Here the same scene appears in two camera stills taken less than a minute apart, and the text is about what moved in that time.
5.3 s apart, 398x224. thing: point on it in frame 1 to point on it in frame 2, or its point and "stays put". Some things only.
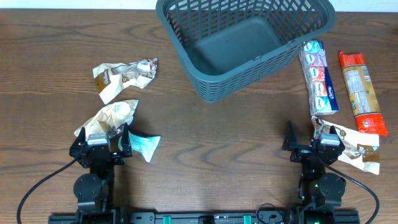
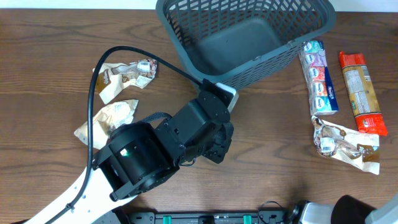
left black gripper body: x=115 y=158 to x=217 y=150
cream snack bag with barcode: x=111 y=78 stays put
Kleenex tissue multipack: x=322 y=98 stays put
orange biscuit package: x=370 y=120 stays put
